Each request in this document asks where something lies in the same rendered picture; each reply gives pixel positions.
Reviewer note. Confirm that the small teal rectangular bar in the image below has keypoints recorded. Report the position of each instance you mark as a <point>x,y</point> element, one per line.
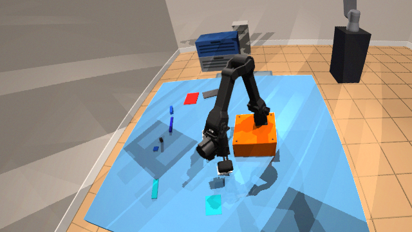
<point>155,188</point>

